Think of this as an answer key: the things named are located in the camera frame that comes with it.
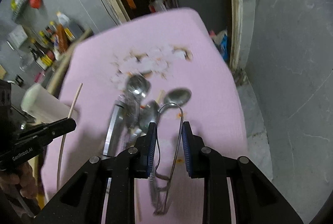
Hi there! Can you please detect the wooden chopstick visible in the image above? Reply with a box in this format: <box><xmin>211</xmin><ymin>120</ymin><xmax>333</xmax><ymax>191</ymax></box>
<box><xmin>134</xmin><ymin>179</ymin><xmax>142</xmax><ymax>223</ymax></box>
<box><xmin>56</xmin><ymin>82</ymin><xmax>84</xmax><ymax>191</ymax></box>

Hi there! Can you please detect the steel fork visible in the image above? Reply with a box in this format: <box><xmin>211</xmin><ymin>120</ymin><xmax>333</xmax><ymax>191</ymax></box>
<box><xmin>125</xmin><ymin>100</ymin><xmax>159</xmax><ymax>148</ymax></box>

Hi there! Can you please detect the steel-handled spatula tool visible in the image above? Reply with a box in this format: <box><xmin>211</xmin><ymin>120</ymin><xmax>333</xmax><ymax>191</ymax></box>
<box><xmin>102</xmin><ymin>100</ymin><xmax>126</xmax><ymax>157</ymax></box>

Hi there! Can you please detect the white plastic utensil cup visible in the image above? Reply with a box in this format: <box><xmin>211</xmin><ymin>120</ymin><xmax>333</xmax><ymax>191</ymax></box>
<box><xmin>21</xmin><ymin>84</ymin><xmax>70</xmax><ymax>123</ymax></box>

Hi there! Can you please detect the metal wire whisk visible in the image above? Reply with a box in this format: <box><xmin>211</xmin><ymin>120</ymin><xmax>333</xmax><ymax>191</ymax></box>
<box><xmin>148</xmin><ymin>101</ymin><xmax>184</xmax><ymax>215</ymax></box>

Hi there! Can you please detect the large steel spoon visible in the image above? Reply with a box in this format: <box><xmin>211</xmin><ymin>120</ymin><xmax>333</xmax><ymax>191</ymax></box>
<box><xmin>125</xmin><ymin>74</ymin><xmax>151</xmax><ymax>129</ymax></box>

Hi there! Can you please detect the person's left hand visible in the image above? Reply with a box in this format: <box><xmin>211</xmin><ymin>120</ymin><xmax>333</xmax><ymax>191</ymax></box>
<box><xmin>1</xmin><ymin>162</ymin><xmax>38</xmax><ymax>199</ymax></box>

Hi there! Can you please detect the wooden countertop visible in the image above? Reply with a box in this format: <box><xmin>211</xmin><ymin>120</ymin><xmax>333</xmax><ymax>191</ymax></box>
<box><xmin>46</xmin><ymin>28</ymin><xmax>93</xmax><ymax>95</ymax></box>

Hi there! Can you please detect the pink floral tablecloth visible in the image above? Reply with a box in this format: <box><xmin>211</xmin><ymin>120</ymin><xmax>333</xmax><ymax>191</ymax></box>
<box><xmin>41</xmin><ymin>8</ymin><xmax>247</xmax><ymax>223</ymax></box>

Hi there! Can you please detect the dark soy sauce bottle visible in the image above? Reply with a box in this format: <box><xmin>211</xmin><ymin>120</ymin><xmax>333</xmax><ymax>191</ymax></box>
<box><xmin>28</xmin><ymin>46</ymin><xmax>48</xmax><ymax>70</ymax></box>

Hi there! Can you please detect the orange snack bag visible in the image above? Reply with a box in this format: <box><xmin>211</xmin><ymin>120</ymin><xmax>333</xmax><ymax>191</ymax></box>
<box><xmin>56</xmin><ymin>24</ymin><xmax>68</xmax><ymax>53</ymax></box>

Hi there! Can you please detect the large oil jug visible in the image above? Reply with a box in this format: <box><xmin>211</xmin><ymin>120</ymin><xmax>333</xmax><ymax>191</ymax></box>
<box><xmin>56</xmin><ymin>11</ymin><xmax>83</xmax><ymax>42</ymax></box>

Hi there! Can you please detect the white wall box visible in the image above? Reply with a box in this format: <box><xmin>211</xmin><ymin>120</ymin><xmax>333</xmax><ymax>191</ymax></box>
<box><xmin>9</xmin><ymin>25</ymin><xmax>28</xmax><ymax>49</ymax></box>

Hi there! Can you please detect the wooden door frame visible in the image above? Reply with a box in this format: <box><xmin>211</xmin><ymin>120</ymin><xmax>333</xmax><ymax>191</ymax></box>
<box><xmin>83</xmin><ymin>0</ymin><xmax>245</xmax><ymax>71</ymax></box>

